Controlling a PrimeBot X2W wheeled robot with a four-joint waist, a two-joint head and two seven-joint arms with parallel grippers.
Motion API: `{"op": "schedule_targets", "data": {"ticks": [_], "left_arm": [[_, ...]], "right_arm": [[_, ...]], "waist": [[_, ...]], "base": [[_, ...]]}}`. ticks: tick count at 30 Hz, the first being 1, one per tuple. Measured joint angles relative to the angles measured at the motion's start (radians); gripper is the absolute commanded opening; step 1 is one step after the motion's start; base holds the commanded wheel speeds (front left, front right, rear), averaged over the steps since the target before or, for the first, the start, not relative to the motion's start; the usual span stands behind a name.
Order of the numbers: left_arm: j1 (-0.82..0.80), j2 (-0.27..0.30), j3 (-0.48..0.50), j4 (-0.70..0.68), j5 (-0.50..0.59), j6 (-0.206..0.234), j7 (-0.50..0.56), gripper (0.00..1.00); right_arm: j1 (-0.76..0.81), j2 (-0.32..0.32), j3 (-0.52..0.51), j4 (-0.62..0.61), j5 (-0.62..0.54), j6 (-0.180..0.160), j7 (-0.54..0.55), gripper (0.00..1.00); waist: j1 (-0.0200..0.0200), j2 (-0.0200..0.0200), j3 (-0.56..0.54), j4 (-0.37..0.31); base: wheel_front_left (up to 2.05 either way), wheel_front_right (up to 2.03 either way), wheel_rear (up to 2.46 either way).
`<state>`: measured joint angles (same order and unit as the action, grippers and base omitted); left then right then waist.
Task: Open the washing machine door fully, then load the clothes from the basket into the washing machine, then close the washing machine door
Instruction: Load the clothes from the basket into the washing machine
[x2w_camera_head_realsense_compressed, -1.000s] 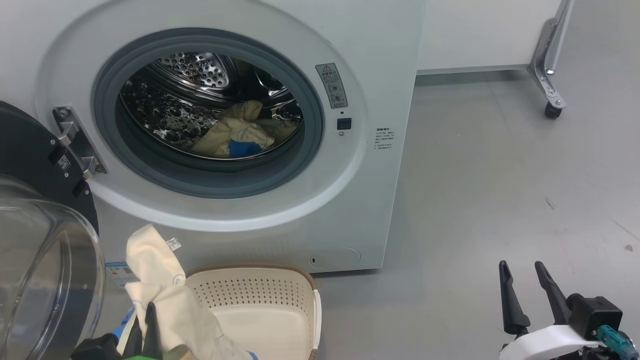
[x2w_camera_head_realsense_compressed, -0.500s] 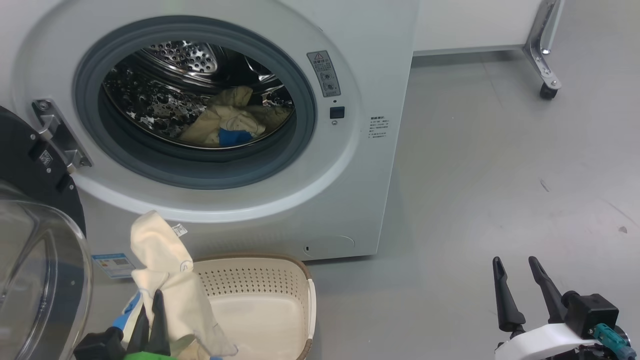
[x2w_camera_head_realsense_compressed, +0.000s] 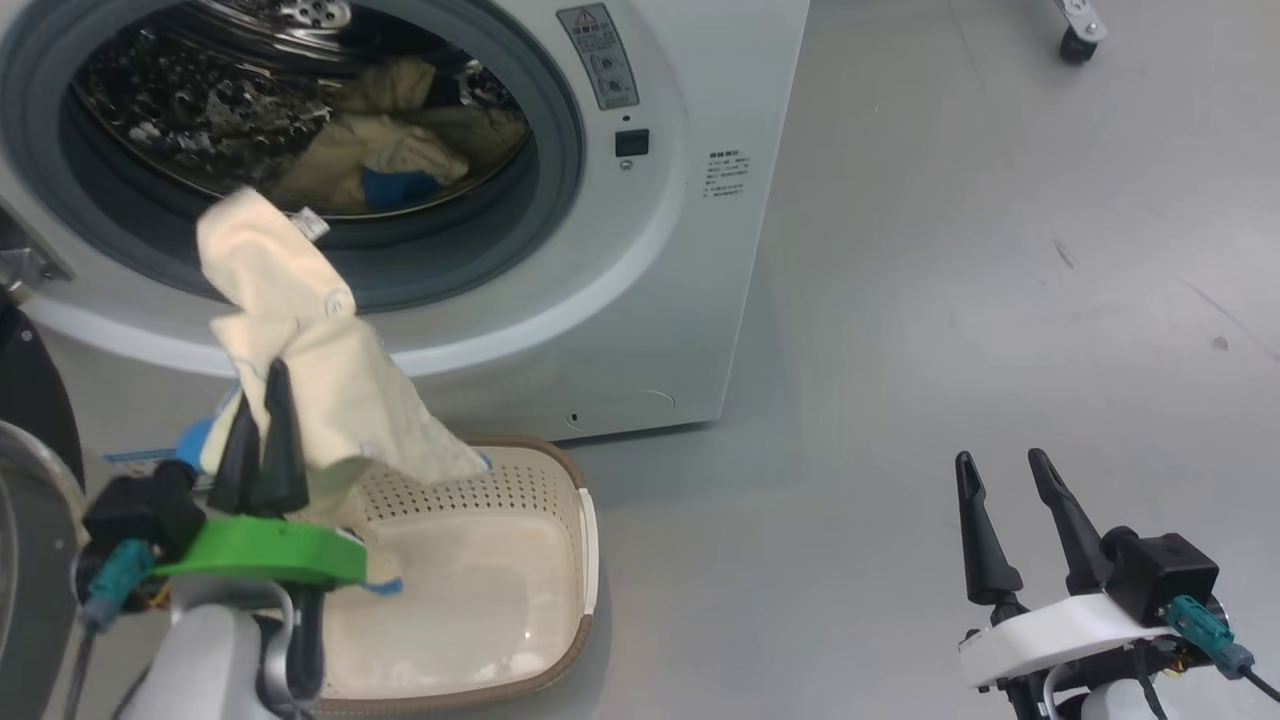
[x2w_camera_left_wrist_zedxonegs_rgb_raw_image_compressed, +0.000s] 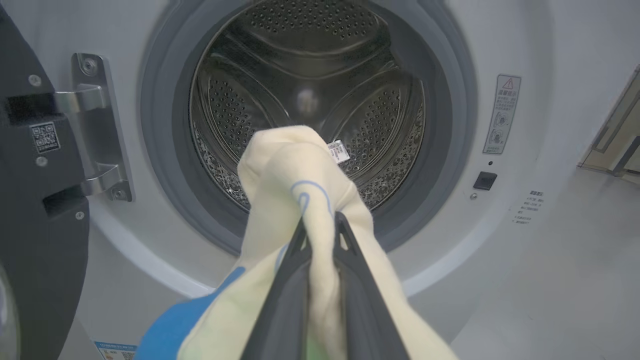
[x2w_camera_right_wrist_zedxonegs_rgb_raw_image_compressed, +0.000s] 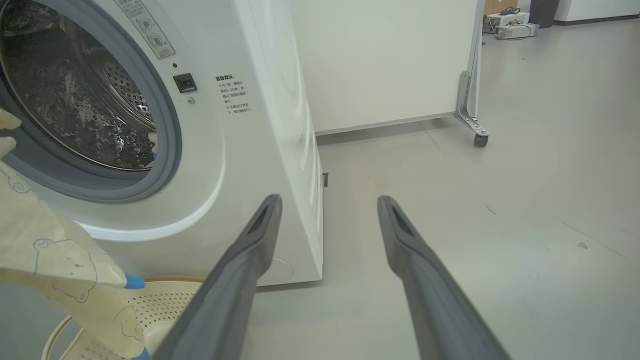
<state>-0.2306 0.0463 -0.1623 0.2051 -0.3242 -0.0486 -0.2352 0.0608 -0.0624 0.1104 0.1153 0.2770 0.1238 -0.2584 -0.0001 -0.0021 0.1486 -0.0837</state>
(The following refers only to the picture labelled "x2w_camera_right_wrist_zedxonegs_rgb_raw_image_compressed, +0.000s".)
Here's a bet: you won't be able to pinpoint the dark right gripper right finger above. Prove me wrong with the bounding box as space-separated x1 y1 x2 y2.
377 195 511 360

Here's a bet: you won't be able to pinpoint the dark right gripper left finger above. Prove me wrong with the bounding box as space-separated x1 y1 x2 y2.
152 194 283 360

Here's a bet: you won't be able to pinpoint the cream garment with blue trim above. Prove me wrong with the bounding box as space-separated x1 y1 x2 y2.
0 109 158 360

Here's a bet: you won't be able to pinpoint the cream perforated laundry basket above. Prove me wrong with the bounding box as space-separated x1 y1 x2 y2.
42 277 203 360

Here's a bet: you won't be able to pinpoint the white front-load washing machine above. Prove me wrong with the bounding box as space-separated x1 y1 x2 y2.
0 0 325 288

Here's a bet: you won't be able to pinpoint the white rolling partition panel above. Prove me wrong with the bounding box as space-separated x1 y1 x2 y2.
292 0 491 137

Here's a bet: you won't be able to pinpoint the white electronics boxes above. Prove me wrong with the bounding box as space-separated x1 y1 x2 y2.
482 7 541 41

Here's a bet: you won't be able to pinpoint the brown cardboard box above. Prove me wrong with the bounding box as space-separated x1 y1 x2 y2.
485 0 519 16

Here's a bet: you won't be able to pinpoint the black waste bin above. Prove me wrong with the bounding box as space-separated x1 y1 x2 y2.
529 0 560 28

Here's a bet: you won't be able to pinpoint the white low cabinet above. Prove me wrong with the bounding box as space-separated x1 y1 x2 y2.
555 0 640 23

